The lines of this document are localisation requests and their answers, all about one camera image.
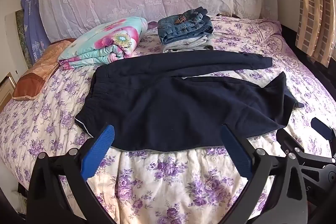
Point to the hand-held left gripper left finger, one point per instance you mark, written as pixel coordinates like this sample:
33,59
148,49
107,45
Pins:
99,150

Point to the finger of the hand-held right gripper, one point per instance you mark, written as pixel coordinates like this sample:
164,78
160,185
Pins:
286,141
323,129

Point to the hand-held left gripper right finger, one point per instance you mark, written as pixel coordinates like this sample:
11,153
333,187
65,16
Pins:
236,153

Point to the dark navy pants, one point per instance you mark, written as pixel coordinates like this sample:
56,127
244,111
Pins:
168,108

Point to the purple floral bed sheet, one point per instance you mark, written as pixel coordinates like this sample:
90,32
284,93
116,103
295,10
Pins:
162,182

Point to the orange pillow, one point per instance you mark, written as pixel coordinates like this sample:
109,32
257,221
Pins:
39,67

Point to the folded floral quilt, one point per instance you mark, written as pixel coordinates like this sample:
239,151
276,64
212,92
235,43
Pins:
110,41

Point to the folded grey garment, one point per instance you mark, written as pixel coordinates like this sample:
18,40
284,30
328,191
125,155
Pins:
189,44

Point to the striped beige curtain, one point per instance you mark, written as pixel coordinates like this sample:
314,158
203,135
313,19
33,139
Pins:
313,8

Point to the folded blue jeans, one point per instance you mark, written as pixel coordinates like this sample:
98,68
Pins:
183,27

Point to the blue printed cloth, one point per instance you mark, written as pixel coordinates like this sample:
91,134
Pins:
32,27

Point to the black bed frame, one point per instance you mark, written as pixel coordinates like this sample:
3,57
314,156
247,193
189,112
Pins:
309,56

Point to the green wall poster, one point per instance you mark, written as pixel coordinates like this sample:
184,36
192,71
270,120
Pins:
23,37

